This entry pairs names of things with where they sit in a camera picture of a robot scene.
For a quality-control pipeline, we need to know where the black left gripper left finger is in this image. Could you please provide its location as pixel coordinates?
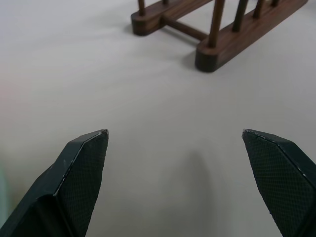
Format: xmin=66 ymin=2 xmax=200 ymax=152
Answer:
xmin=0 ymin=128 xmax=110 ymax=237

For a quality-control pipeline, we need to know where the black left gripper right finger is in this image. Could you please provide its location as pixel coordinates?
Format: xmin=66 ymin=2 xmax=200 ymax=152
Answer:
xmin=241 ymin=128 xmax=316 ymax=237

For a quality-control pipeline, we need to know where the dark wooden dish rack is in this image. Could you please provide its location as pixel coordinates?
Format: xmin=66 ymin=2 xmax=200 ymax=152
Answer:
xmin=130 ymin=0 xmax=316 ymax=73

